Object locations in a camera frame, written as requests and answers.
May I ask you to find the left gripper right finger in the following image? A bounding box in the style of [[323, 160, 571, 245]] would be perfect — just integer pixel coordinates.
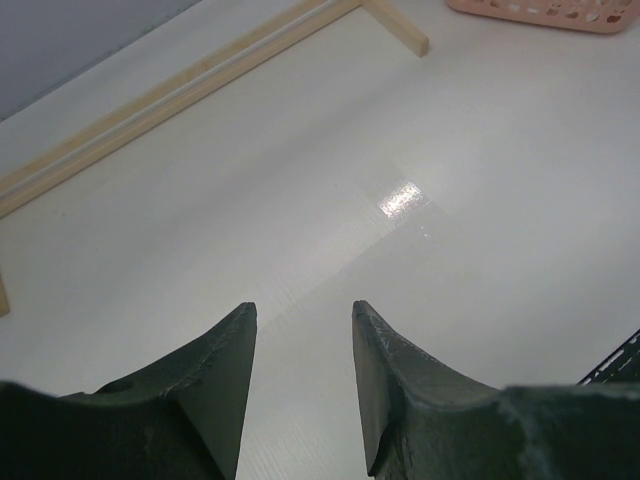
[[352, 300, 639, 479]]

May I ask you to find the pink plastic basket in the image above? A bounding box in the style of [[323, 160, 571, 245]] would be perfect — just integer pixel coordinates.
[[446, 0, 639, 34]]

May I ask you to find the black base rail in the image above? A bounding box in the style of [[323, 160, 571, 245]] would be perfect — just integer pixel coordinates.
[[578, 331, 639, 385]]

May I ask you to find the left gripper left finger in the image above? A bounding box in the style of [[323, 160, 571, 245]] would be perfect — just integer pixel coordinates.
[[1, 302, 257, 479]]

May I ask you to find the wooden clothes rack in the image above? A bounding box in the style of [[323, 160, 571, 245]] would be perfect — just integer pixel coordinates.
[[0, 0, 431, 317]]

